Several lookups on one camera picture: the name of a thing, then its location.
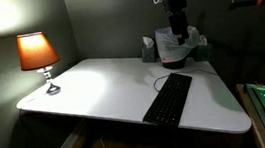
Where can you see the dark waste bin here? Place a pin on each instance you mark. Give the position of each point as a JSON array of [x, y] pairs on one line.
[[173, 64]]

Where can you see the orange shade table lamp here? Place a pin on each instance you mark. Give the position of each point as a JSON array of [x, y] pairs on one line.
[[36, 51]]

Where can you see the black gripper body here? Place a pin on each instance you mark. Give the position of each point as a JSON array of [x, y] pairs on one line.
[[177, 17]]

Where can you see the green tissue box white tissue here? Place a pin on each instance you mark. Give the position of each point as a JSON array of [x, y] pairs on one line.
[[148, 53]]

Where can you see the white plastic bin liner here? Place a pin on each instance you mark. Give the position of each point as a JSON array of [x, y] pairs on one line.
[[169, 46]]

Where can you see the black computer keyboard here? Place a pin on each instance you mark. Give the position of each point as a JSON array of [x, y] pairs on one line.
[[170, 100]]

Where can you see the dark green tissue box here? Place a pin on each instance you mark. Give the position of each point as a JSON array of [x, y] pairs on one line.
[[204, 52]]

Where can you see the wooden side frame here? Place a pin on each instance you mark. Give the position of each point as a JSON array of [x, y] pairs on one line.
[[250, 117]]

